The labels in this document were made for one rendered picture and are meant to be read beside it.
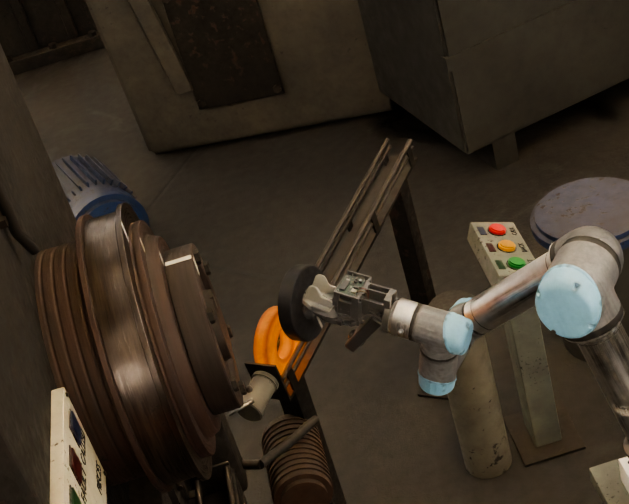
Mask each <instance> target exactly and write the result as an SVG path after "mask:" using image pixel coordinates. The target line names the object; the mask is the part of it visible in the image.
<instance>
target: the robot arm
mask: <svg viewBox="0 0 629 504"><path fill-rule="evenodd" d="M623 262H624V257H623V251H622V248H621V245H620V243H619V242H618V240H617V239H616V238H615V237H614V235H612V234H611V233H610V232H609V231H607V230H605V229H603V228H600V227H596V226H583V227H579V228H576V229H574V230H572V231H570V232H569V233H567V234H565V235H564V236H562V237H561V238H559V239H557V240H556V241H554V242H553V243H552V244H551V245H550V247H549V251H548V252H547V253H545V254H544V255H542V256H540V257H539V258H537V259H535V260H534V261H532V262H531V263H529V264H527V265H526V266H524V267H522V268H521V269H519V270H518V271H516V272H514V273H513V274H511V275H509V276H508V277H506V278H505V279H503V280H501V281H500V282H498V283H496V284H495V285H493V286H492V287H490V288H488V289H487V290H485V291H483V292H482V293H480V294H479V295H477V296H475V297H474V298H461V299H459V300H458V301H457V302H456V303H455V304H454V305H453V306H452V307H451V308H450V310H449V311H445V310H442V309H438V308H435V307H431V306H428V305H424V304H421V303H418V302H415V301H412V300H408V299H405V298H397V290H394V289H391V288H387V287H384V286H380V285H377V284H374V283H372V277H371V276H368V275H364V274H361V273H357V272H354V271H350V270H347V274H345V275H344V276H343V278H342V279H341V281H340V283H339V284H338V286H337V287H336V286H332V285H330V284H329V283H328V281H327V279H326V277H325V276H324V275H321V274H318V275H316V276H315V279H314V282H313V284H312V285H310V286H309V287H308V288H307V289H306V291H305V292H304V295H303V299H302V303H303V304H304V305H305V306H306V307H307V308H308V309H309V310H311V312H312V313H313V314H315V315H316V316H318V317H319V318H320V319H322V320H323V321H326V322H328V323H332V324H337V325H340V326H342V325H346V326H350V327H353V326H356V325H357V326H358V327H357V328H356V329H354V330H352V331H351V332H350V333H349V335H348V340H347V341H346V343H345V347H346V348H348V349H349V350H350V351H351V352H355V351H356V350H357V349H358V348H359V347H361V346H362V345H364V343H365V342H366V340H367V339H368V338H369V337H370V336H371V335H372V334H373V333H374V332H375V331H376V330H377V329H378V328H379V327H380V326H381V329H382V331H384V332H388V333H391V334H392V335H395V336H398V337H401V338H405V339H408V340H410V341H413V342H417V343H420V344H421V345H420V357H419V368H418V382H419V385H420V387H421V389H422V390H423V391H425V392H426V393H429V394H430V395H435V396H442V395H446V394H448V393H449V392H451V391H452V390H453V388H454V386H455V381H456V380H457V376H456V373H457V370H458V368H459V367H460V365H461V363H462V362H463V360H464V358H465V356H466V355H467V353H468V351H469V350H470V348H471V346H472V345H473V343H474V341H475V340H476V339H478V338H479V337H481V336H483V335H485V334H486V333H488V332H490V331H491V330H493V329H495V328H497V327H498V326H500V325H502V324H504V323H505V322H507V321H509V320H511V319H512V318H514V317H516V316H518V315H519V314H521V313H523V312H525V311H526V310H528V309H530V308H532V307H533V306H536V311H537V314H538V316H539V318H540V320H541V321H542V323H543V324H544V325H545V326H546V327H547V328H548V329H549V330H550V331H551V330H554V331H556V334H557V335H559V336H561V337H564V338H565V339H566V340H567V341H569V342H572V343H577V344H578V346H579V348H580V350H581V352H582V354H583V356H584V358H585V359H586V361H587V363H588V365H589V367H590V369H591V371H592V373H593V375H594V376H595V378H596V380H597V382H598V384H599V386H600V388H601V390H602V392H603V393H604V395H605V397H606V399H607V401H608V403H609V405H610V407H611V408H612V410H613V412H614V414H615V416H616V418H617V420H618V422H619V424H620V425H621V427H622V429H623V431H624V433H625V435H626V437H625V439H624V443H623V447H624V451H625V453H626V455H627V456H628V458H629V337H628V335H627V333H626V331H625V329H624V328H623V326H622V324H621V321H622V319H623V317H624V308H623V306H622V304H621V302H620V300H619V298H618V296H617V294H616V292H615V290H614V286H615V284H616V282H617V280H618V278H619V276H620V274H621V271H622V268H623ZM353 274H356V275H359V276H363V277H365V279H361V278H358V277H354V276H353ZM334 306H335V309H333V307H334Z"/></svg>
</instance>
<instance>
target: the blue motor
mask: <svg viewBox="0 0 629 504"><path fill-rule="evenodd" d="M52 165H53V168H54V170H55V172H56V175H57V177H58V179H59V182H60V184H61V186H62V188H63V191H64V193H65V195H66V198H67V200H68V202H69V205H70V207H71V209H72V212H73V214H74V216H75V219H76V221H77V220H78V218H79V217H80V216H82V215H85V214H89V215H91V216H92V217H93V218H96V217H99V216H103V215H106V214H109V213H112V212H115V211H116V207H117V205H118V204H120V203H124V202H126V203H128V204H129V205H130V206H131V207H132V208H133V210H134V211H135V213H136V214H137V216H138V218H139V219H140V220H144V221H145V222H146V223H147V224H148V226H149V227H150V225H149V218H148V215H147V213H146V211H145V209H144V207H143V206H142V205H141V204H140V203H139V202H138V201H137V200H136V199H137V197H136V196H135V195H134V194H133V191H132V190H131V189H130V188H129V187H128V186H126V185H125V184H124V183H123V182H122V181H121V180H120V179H119V178H118V177H117V176H116V175H115V174H114V173H113V172H112V171H111V170H110V169H109V168H108V167H107V166H105V165H104V164H103V163H102V162H101V161H98V160H97V159H96V158H95V157H93V158H92V159H91V158H90V157H89V156H88V155H86V156H85V157H82V156H81V155H80V154H78V156H73V155H72V154H70V156H67V157H62V158H60V159H57V160H54V162H52Z"/></svg>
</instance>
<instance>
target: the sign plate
mask: <svg viewBox="0 0 629 504"><path fill-rule="evenodd" d="M71 411H73V412H74V414H75V416H76V419H77V421H78V423H79V425H80V427H81V445H79V443H78V441H77V439H76V437H75V434H74V432H73V430H72V428H71ZM71 448H74V450H75V452H76V454H77V456H78V458H79V460H80V463H81V465H82V483H80V482H79V480H78V478H77V476H76V474H75V472H74V470H73V468H72V466H71ZM106 475H107V473H106V471H105V470H103V467H102V465H101V463H100V461H99V459H98V457H97V455H96V453H95V451H94V449H93V447H92V445H91V442H90V440H89V438H88V436H87V434H86V432H85V430H84V428H83V426H82V424H81V422H80V419H79V417H78V415H77V413H76V411H75V409H74V407H73V405H72V403H71V401H70V399H69V394H68V392H67V391H66V390H65V388H64V387H61V388H58V389H55V390H52V391H51V439H50V504H71V488H72V487H74V489H75V491H76V493H77V495H78V497H79V499H80V501H81V503H82V504H107V498H106Z"/></svg>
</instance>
